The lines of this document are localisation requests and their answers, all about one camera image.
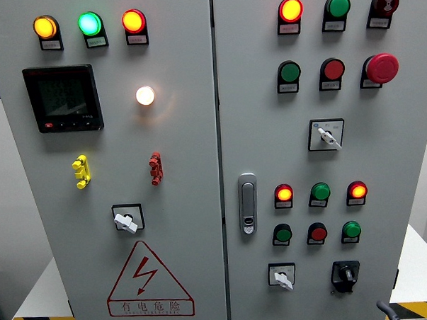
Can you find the large green round lamp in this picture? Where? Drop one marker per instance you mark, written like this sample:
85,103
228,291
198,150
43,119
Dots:
338,6

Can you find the small red round lamp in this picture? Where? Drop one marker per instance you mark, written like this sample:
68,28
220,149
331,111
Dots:
357,191
284,193

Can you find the yellow round lamp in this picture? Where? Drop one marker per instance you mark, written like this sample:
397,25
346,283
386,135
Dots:
45,27

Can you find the black display meter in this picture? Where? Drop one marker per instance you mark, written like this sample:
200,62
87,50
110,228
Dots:
62,95

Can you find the dark red buzzer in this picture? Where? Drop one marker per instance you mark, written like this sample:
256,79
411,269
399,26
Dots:
386,3

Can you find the silver door lock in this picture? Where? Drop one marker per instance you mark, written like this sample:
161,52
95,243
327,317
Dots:
248,201

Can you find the bright green round lamp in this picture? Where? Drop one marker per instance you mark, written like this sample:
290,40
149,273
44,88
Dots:
89,24

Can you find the small green illuminated push button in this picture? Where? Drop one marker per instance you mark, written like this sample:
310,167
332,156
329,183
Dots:
351,230

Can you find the pale grey cabinet door with display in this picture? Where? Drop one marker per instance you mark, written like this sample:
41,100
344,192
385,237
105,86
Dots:
184,150

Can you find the large green push button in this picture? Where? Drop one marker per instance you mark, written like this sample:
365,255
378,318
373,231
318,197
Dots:
290,71

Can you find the large red push button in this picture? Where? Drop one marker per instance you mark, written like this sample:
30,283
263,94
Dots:
333,69

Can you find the white round lamp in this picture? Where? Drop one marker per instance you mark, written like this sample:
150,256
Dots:
145,95

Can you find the large red stop button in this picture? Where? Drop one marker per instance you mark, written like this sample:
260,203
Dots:
382,68

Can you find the red warning triangle sticker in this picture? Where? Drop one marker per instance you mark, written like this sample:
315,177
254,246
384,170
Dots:
144,273

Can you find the small red push button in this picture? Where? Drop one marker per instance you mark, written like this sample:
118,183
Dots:
318,234

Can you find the red lamp beside green lamp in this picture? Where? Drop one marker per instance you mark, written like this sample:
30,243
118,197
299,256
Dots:
133,21

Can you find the small green round lamp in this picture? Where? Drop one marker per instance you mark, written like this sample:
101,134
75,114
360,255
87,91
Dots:
321,191

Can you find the large red round lamp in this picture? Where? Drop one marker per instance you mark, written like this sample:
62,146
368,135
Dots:
291,9

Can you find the turn switch black knob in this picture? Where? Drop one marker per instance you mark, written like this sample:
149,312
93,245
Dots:
346,274

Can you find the pale grey cabinet door with lock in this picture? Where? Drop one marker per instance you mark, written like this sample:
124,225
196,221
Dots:
269,147

